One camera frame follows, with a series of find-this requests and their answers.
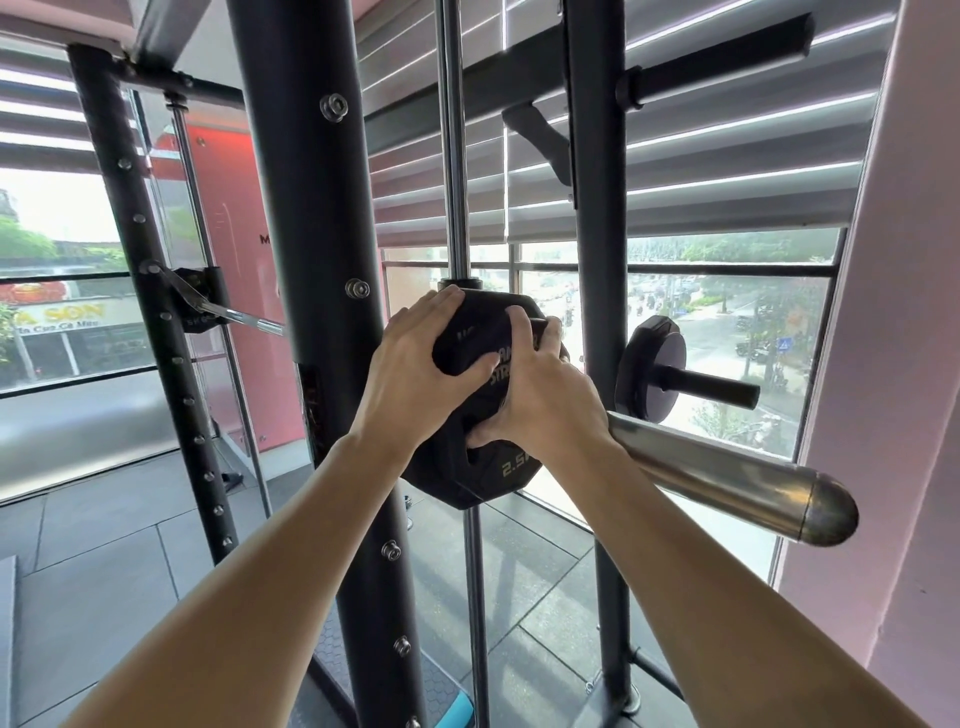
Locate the person's right hand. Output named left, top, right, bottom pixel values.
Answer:
left=466, top=305, right=613, bottom=470

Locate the person's right forearm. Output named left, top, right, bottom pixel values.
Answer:
left=539, top=442, right=931, bottom=728

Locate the glass window black frame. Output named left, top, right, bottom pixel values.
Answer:
left=0, top=168, right=185, bottom=504
left=378, top=228, right=849, bottom=586

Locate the grey striped roller blind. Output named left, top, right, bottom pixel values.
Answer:
left=356, top=0, right=901, bottom=249
left=0, top=37, right=151, bottom=178

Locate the black power rack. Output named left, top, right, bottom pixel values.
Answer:
left=65, top=0, right=817, bottom=728

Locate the red banner black logo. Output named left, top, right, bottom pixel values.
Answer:
left=149, top=123, right=309, bottom=455

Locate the large black octagonal weight plate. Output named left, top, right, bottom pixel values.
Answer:
left=614, top=314, right=688, bottom=421

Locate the person's left hand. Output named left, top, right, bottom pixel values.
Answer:
left=350, top=284, right=502, bottom=460

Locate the black aerobic step cyan trim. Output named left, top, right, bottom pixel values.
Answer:
left=311, top=622, right=478, bottom=728

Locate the small black octagonal weight plate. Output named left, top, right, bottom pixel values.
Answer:
left=401, top=287, right=571, bottom=511

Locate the person's left forearm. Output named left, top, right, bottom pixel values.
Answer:
left=63, top=431, right=418, bottom=728

